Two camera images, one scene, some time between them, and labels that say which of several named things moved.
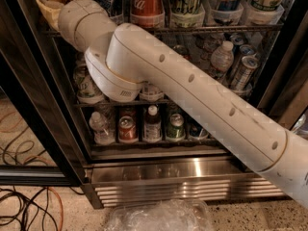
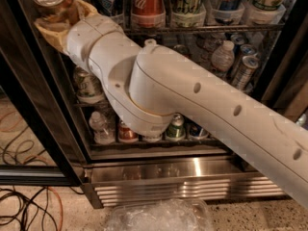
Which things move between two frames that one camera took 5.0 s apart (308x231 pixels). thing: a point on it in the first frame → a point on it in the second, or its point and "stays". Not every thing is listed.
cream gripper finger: (50, 10) → (55, 32)
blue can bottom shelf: (196, 131) stays
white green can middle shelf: (87, 89) stays
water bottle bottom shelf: (103, 133) stays
